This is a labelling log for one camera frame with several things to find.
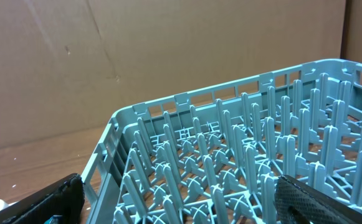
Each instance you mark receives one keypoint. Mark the grey dishwasher rack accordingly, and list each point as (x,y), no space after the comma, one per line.
(214,155)

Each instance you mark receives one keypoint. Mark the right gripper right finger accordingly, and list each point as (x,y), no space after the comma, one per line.
(296,202)

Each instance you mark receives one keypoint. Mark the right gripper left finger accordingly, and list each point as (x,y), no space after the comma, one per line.
(60,202)

